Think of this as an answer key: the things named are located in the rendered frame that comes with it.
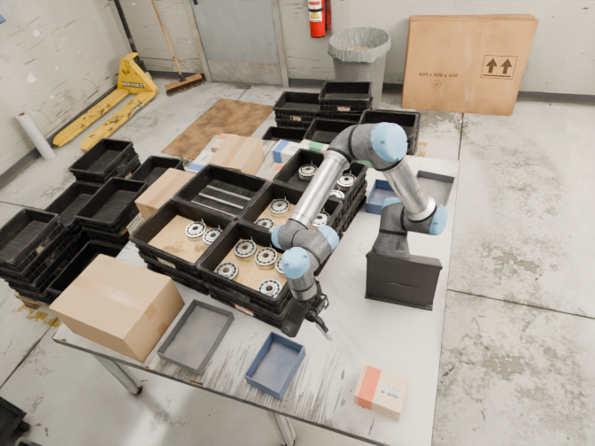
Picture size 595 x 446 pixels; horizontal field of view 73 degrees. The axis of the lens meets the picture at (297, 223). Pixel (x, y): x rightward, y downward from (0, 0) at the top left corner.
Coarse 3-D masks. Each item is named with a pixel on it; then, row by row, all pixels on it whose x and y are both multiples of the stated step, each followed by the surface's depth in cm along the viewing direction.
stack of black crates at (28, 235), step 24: (24, 216) 261; (48, 216) 256; (0, 240) 249; (24, 240) 254; (48, 240) 249; (72, 240) 266; (0, 264) 235; (24, 264) 237; (48, 264) 251; (24, 288) 255
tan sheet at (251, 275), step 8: (240, 240) 188; (232, 256) 181; (280, 256) 178; (240, 264) 177; (248, 264) 177; (240, 272) 174; (248, 272) 174; (256, 272) 173; (264, 272) 173; (272, 272) 172; (240, 280) 171; (248, 280) 171; (256, 280) 170; (264, 280) 170; (280, 280) 169; (256, 288) 167
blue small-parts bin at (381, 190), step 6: (378, 180) 217; (384, 180) 216; (378, 186) 220; (384, 186) 218; (390, 186) 217; (372, 192) 214; (378, 192) 219; (384, 192) 219; (390, 192) 218; (372, 198) 216; (378, 198) 216; (384, 198) 215; (366, 204) 206; (372, 204) 204; (378, 204) 203; (366, 210) 209; (372, 210) 207; (378, 210) 205
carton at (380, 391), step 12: (372, 372) 143; (384, 372) 143; (360, 384) 140; (372, 384) 140; (384, 384) 140; (396, 384) 139; (360, 396) 137; (372, 396) 137; (384, 396) 137; (396, 396) 136; (372, 408) 140; (384, 408) 135; (396, 408) 134
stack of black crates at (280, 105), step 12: (288, 96) 360; (300, 96) 356; (312, 96) 352; (276, 108) 338; (288, 108) 357; (300, 108) 354; (312, 108) 352; (276, 120) 347; (288, 120) 343; (300, 120) 340; (312, 120) 337
